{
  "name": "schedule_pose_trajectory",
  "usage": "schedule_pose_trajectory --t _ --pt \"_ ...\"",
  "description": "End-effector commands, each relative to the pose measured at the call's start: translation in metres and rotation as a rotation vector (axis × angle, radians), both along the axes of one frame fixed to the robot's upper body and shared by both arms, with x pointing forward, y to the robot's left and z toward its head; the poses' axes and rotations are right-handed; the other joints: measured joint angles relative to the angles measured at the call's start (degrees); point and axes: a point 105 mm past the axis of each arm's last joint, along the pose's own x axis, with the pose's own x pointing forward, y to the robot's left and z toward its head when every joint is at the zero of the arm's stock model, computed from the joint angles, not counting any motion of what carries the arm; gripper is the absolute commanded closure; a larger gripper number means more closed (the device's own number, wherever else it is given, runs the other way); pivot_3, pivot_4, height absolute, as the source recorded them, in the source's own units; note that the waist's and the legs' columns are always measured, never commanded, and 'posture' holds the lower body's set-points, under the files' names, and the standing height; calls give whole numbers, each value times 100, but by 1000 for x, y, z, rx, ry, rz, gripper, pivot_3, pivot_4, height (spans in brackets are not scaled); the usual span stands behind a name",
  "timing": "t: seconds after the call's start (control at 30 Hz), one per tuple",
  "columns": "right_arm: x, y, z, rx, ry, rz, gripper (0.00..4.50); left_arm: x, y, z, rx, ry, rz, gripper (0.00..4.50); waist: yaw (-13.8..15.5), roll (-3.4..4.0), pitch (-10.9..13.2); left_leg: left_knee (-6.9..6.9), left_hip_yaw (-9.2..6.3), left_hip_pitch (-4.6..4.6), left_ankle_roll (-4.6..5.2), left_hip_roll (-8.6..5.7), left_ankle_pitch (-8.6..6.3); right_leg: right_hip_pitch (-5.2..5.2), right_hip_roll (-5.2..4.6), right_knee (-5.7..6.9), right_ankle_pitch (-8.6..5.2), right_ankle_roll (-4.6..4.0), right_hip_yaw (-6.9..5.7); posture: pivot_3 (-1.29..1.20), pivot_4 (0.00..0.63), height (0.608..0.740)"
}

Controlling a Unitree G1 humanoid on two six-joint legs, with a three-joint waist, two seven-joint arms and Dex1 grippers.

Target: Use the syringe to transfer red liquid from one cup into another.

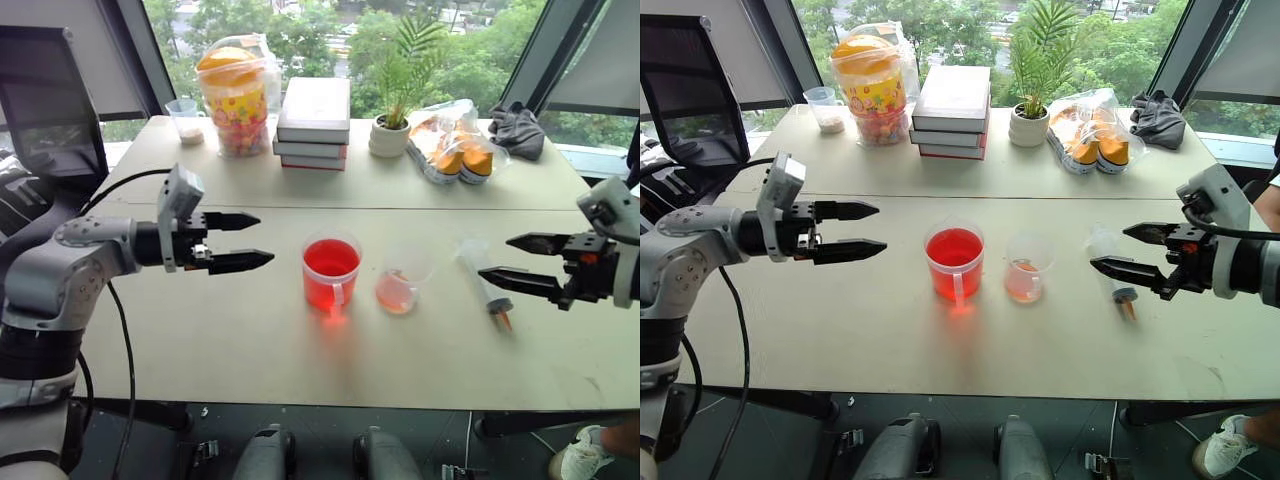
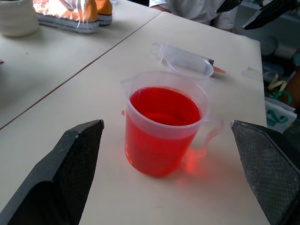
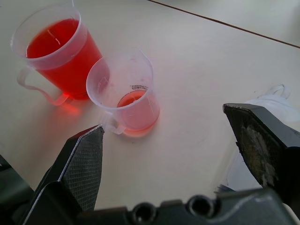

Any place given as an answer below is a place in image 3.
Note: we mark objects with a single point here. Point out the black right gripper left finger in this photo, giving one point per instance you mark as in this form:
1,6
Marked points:
79,168

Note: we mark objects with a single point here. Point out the small beaker with red liquid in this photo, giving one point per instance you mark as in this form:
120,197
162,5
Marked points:
131,98

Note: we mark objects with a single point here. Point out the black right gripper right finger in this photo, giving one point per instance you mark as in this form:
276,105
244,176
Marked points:
260,140

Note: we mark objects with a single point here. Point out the large beaker of red liquid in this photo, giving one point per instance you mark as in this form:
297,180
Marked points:
58,54

